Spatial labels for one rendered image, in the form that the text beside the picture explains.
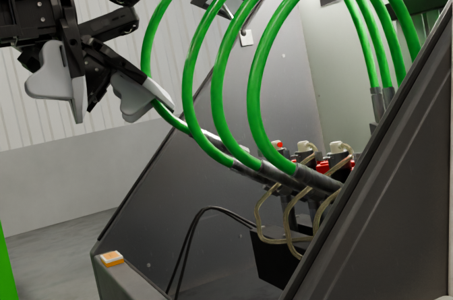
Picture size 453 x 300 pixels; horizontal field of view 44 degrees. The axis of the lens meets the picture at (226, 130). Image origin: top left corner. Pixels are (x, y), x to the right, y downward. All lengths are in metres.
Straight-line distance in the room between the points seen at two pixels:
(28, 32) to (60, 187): 6.67
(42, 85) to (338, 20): 0.69
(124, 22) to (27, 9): 0.22
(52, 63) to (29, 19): 0.05
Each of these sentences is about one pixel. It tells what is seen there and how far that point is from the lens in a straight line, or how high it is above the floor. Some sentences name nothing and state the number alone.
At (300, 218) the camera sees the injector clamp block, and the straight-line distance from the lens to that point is 0.91.
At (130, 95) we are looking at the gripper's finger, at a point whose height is 1.22.
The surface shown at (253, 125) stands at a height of 1.16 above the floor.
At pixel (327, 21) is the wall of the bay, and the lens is 1.19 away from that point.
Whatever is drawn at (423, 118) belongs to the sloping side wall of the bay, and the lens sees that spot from 0.55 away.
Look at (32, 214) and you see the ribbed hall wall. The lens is 7.25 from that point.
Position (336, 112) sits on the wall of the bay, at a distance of 1.21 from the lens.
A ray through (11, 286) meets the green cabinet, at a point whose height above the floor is 0.21.
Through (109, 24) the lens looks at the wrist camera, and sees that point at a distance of 0.81.
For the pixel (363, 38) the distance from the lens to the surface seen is 0.95.
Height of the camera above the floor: 1.20
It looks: 4 degrees down
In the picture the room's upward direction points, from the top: 11 degrees counter-clockwise
